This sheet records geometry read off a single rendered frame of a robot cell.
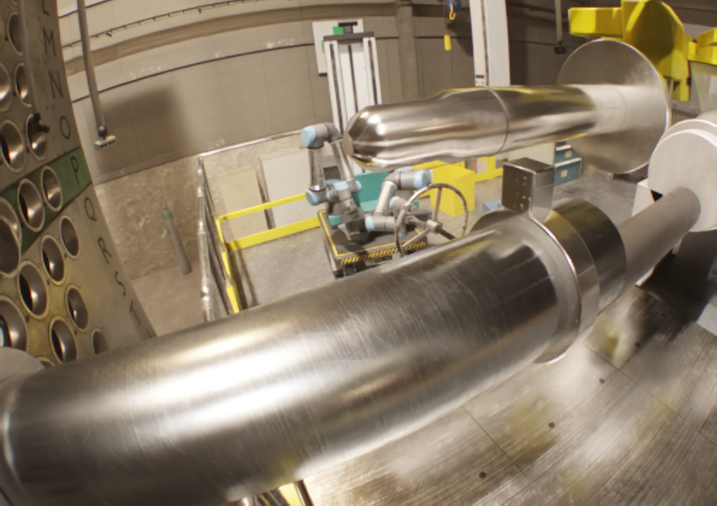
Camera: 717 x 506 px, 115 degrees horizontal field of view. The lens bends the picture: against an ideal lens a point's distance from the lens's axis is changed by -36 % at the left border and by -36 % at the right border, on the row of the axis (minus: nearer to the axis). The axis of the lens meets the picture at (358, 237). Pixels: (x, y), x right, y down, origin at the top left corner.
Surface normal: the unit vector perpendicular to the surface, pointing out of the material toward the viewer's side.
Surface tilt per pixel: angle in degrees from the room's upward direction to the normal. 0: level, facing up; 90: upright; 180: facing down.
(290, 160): 90
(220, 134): 90
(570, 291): 90
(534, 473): 0
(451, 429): 0
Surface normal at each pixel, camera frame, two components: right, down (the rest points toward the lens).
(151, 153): 0.41, 0.38
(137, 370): -0.07, -0.85
